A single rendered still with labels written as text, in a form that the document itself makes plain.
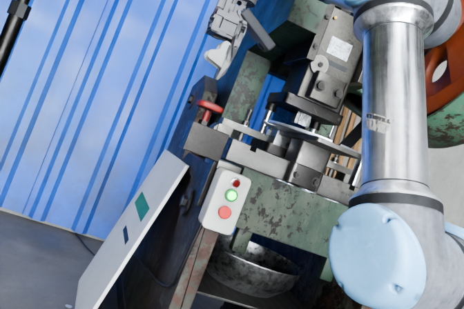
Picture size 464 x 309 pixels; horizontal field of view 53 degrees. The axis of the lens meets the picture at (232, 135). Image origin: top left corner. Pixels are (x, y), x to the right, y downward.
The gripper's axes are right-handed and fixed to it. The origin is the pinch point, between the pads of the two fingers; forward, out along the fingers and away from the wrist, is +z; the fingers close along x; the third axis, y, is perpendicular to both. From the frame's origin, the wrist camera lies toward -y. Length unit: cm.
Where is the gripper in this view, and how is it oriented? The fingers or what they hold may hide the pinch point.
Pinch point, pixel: (221, 76)
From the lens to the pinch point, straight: 115.0
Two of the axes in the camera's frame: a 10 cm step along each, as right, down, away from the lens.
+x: 2.7, 0.7, -9.6
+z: -3.6, 9.3, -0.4
